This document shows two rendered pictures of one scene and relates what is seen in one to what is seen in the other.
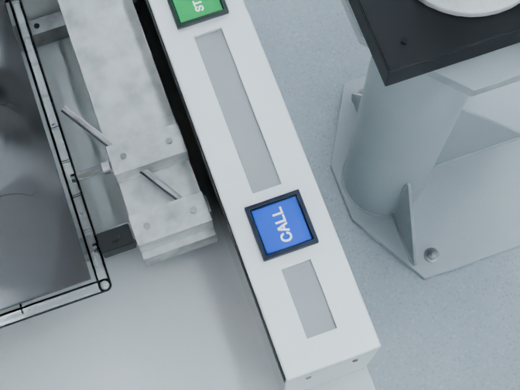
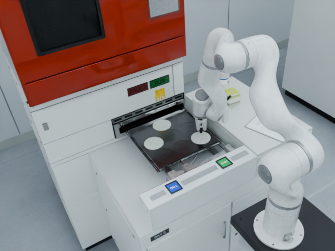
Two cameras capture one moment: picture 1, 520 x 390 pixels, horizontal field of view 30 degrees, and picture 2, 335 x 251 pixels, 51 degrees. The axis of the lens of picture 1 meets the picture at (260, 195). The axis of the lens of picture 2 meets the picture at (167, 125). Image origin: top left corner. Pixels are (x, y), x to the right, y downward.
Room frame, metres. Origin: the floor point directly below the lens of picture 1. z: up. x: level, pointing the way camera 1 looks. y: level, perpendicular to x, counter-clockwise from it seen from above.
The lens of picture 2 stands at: (0.11, -1.00, 2.05)
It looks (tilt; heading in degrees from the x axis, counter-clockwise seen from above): 38 degrees down; 82
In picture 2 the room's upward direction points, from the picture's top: 5 degrees counter-clockwise
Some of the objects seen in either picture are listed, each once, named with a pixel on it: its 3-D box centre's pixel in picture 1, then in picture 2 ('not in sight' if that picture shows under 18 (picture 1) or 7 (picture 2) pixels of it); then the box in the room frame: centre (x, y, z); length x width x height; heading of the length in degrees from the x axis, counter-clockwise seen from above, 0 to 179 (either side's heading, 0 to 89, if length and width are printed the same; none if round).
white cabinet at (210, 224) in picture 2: not in sight; (197, 203); (0.44, 0.31, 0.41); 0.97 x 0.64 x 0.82; 19
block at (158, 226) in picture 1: (171, 221); (174, 178); (0.28, 0.09, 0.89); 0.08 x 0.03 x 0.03; 109
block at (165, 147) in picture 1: (147, 152); (189, 171); (0.36, 0.12, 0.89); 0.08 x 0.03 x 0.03; 109
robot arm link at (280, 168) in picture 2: not in sight; (282, 177); (0.59, -0.25, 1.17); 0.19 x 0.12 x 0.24; 18
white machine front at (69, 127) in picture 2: not in sight; (117, 108); (0.07, 0.54, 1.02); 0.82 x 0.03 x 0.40; 19
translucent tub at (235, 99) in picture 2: not in sight; (231, 96); (0.69, 0.51, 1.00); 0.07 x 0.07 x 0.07; 14
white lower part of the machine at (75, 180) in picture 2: not in sight; (111, 157); (-0.04, 0.86, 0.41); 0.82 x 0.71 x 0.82; 19
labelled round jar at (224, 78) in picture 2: not in sight; (223, 76); (0.70, 0.70, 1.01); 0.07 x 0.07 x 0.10
